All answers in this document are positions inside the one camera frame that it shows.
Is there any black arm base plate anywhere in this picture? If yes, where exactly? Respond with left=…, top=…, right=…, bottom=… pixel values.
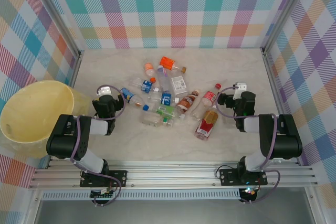
left=80, top=169, right=129, bottom=188
left=218, top=168, right=268, bottom=187

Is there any blue label bottle brown cap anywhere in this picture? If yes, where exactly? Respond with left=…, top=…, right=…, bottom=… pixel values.
left=120, top=87, right=144, bottom=108

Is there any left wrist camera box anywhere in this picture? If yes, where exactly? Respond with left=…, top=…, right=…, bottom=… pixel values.
left=96, top=87, right=112, bottom=97

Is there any clear bottle green cap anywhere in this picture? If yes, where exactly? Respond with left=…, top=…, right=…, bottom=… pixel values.
left=156, top=117, right=175, bottom=128

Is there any aluminium table side rail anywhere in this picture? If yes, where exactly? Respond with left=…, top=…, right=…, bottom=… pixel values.
left=261, top=48, right=308, bottom=166
left=68, top=50, right=84, bottom=90

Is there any orange label bottle brown cap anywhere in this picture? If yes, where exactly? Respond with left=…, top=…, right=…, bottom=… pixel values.
left=159, top=56, right=187, bottom=74

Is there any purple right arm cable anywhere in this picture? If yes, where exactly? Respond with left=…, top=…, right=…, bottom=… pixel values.
left=215, top=84, right=281, bottom=205

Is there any aluminium frame post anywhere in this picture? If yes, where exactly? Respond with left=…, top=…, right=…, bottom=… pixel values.
left=30, top=0, right=85, bottom=59
left=261, top=0, right=315, bottom=55

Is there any small controller board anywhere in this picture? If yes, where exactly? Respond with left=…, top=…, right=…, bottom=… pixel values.
left=240, top=186, right=257, bottom=201
left=90, top=187, right=117, bottom=200

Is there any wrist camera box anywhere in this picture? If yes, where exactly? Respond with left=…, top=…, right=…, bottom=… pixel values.
left=233, top=82, right=248, bottom=101
left=96, top=87, right=112, bottom=97

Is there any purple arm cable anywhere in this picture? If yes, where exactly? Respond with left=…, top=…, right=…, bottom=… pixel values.
left=215, top=84, right=281, bottom=205
left=70, top=84, right=127, bottom=208

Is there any red gold label bottle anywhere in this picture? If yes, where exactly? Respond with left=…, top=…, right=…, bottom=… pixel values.
left=194, top=105, right=219, bottom=141

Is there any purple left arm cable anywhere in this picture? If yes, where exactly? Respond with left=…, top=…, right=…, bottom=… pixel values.
left=70, top=84, right=127, bottom=208

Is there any clear bottle blue cap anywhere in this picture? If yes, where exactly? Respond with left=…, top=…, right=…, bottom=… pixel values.
left=141, top=104, right=161, bottom=127

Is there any grey metal panel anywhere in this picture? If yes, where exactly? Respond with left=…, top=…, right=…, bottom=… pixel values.
left=34, top=199, right=316, bottom=224

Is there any white label clear bottle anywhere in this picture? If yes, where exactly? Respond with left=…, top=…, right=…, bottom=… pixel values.
left=170, top=75, right=187, bottom=95

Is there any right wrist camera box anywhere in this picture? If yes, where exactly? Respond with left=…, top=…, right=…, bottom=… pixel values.
left=233, top=82, right=248, bottom=101

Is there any pink label bottle red cap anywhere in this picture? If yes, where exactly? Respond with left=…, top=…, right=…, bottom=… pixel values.
left=201, top=83, right=222, bottom=107

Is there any clear bottle peach cap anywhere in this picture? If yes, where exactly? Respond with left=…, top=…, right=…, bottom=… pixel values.
left=143, top=62, right=156, bottom=78

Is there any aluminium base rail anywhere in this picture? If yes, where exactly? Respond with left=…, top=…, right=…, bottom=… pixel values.
left=28, top=159, right=320, bottom=190

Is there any pale yellow plastic bin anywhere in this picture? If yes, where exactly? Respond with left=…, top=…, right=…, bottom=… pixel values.
left=0, top=79, right=91, bottom=159

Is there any aluminium frame leg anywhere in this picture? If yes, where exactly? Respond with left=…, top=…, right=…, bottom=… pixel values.
left=25, top=189, right=44, bottom=224
left=304, top=187, right=323, bottom=224

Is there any green label clear bottle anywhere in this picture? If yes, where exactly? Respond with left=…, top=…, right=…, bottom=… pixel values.
left=155, top=104, right=186, bottom=120

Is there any white slotted cable duct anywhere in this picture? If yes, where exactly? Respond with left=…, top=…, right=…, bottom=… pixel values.
left=41, top=191, right=242, bottom=201

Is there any purple label clear bottle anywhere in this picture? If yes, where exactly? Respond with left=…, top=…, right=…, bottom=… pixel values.
left=156, top=64, right=171, bottom=93

